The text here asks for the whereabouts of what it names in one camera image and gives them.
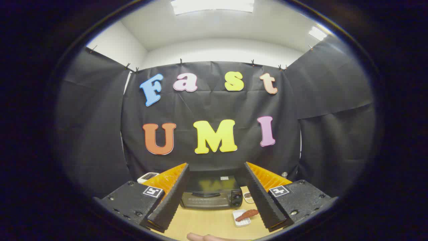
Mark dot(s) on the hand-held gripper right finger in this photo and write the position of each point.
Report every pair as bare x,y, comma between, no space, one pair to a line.
262,197

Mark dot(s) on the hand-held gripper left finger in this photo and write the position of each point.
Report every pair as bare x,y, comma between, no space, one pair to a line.
172,197

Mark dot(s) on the brown meat piece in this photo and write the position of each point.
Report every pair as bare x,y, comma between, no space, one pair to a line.
245,215

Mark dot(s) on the black toaster oven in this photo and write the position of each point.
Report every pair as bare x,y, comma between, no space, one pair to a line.
210,198

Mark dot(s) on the white bread toaster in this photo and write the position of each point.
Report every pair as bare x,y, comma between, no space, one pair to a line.
147,176

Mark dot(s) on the white divided seasoning dish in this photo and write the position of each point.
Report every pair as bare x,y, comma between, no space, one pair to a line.
247,195

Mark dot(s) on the white rectangular tray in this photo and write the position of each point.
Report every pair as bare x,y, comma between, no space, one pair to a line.
242,224

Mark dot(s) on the ceiling light panel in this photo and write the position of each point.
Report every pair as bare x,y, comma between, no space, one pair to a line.
317,33

